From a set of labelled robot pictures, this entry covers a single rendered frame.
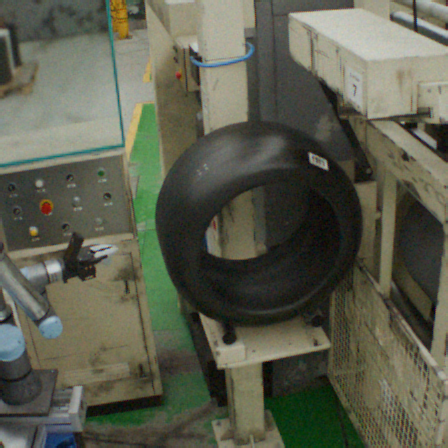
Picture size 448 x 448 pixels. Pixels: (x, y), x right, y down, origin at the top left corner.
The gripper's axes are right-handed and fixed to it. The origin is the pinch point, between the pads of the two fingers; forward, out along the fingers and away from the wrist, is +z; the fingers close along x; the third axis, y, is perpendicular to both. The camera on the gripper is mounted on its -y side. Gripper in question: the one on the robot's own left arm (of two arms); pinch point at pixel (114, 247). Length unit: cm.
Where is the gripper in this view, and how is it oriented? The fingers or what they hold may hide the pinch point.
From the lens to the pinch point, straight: 232.2
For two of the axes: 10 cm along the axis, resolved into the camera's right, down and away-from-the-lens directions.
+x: 4.7, 5.0, -7.3
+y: 0.0, 8.2, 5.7
